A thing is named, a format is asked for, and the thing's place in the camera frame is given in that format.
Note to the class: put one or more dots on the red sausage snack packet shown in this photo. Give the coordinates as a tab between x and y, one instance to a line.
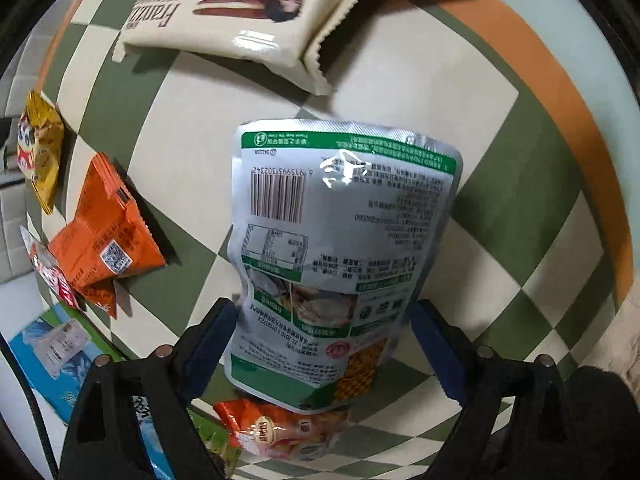
270	435

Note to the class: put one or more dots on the silver green snack pouch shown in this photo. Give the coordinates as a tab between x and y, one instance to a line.
325	240

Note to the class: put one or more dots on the yellow chip bag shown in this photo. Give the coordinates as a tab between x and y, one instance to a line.
40	160

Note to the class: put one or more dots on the red white snack packet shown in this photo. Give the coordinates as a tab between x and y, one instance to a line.
55	280

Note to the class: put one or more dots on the green white checkered tablecloth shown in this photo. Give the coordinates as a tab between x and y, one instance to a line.
500	210

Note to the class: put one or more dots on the cardboard box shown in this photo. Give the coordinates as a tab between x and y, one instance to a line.
45	355

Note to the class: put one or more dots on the cream wafer packet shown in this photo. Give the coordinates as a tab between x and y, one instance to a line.
225	15

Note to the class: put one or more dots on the white tufted bench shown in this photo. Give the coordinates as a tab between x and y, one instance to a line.
12	230

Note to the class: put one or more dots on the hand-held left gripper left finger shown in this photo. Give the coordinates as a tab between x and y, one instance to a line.
212	345

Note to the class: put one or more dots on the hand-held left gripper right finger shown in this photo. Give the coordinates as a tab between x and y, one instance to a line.
440	355

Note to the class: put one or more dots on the orange snack packet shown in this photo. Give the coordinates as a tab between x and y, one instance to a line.
100	240

